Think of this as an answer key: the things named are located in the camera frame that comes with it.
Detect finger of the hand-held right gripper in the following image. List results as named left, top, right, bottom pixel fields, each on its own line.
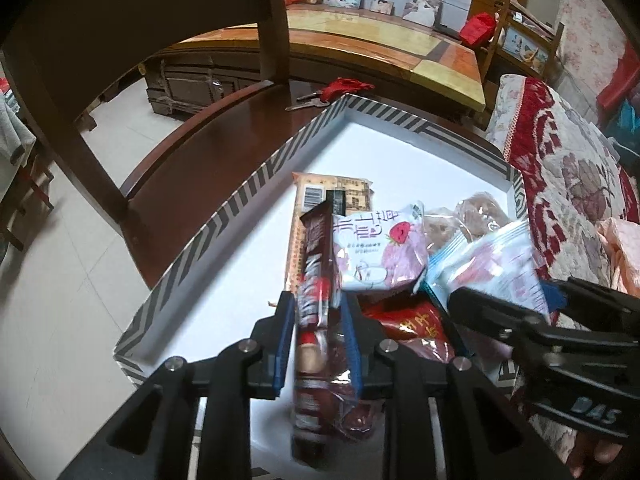
left=541, top=276, right=640, bottom=334
left=447, top=286, right=557, bottom=357

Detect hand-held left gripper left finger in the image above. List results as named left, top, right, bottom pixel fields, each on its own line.
left=57, top=290, right=297, bottom=480

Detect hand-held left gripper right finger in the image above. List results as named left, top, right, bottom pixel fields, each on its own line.
left=340, top=295, right=571, bottom=480

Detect light blue snack packet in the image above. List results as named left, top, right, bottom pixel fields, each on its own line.
left=417, top=220, right=551, bottom=322

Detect red snack packet gold print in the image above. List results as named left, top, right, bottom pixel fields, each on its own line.
left=320, top=300, right=458, bottom=443

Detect dark brown chocolate bar packet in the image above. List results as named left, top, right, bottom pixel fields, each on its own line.
left=289, top=199, right=347, bottom=470

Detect clear zip bag brown snacks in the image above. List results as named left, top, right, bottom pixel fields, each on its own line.
left=422, top=191, right=516, bottom=256

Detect white pink rice cracker packet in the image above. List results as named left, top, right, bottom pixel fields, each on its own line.
left=331, top=201, right=431, bottom=293

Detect beige cracker packet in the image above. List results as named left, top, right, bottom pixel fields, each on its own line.
left=285, top=171, right=376, bottom=293

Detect striped cardboard box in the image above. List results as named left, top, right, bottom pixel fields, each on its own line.
left=112, top=92, right=526, bottom=466

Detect person's right hand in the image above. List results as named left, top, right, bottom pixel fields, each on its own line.
left=567, top=435, right=623, bottom=480

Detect pink quilted blanket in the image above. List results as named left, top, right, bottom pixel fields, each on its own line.
left=595, top=217, right=640, bottom=296

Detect floral bedspread red border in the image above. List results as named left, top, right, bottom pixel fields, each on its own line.
left=485, top=74, right=640, bottom=291

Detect red cloth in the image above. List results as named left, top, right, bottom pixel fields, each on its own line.
left=597, top=42, right=640, bottom=111

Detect dark wooden chair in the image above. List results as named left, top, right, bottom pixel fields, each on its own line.
left=0, top=0, right=371, bottom=291

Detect light wooden chair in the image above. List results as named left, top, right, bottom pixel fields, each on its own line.
left=482, top=0, right=566, bottom=91

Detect keys with red tassel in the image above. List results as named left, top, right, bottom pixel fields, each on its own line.
left=285, top=77, right=376, bottom=112

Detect red bag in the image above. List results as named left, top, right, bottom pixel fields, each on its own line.
left=459, top=11, right=498, bottom=47

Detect wooden table yellow top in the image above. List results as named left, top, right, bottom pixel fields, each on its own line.
left=142, top=7, right=488, bottom=121

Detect wooden stool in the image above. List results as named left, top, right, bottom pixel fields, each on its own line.
left=0, top=155, right=56, bottom=252

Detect grey cloth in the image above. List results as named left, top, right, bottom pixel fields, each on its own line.
left=0, top=92, right=37, bottom=163

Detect large photo frame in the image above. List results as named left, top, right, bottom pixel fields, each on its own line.
left=402, top=0, right=443, bottom=26

